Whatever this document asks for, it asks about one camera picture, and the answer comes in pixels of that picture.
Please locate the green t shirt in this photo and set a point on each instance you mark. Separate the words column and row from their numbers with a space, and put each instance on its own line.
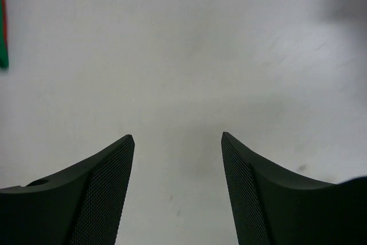
column 4, row 50

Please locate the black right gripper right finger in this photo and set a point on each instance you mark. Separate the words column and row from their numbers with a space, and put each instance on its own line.
column 273, row 205

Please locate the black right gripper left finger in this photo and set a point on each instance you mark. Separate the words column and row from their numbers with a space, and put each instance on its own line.
column 81, row 204

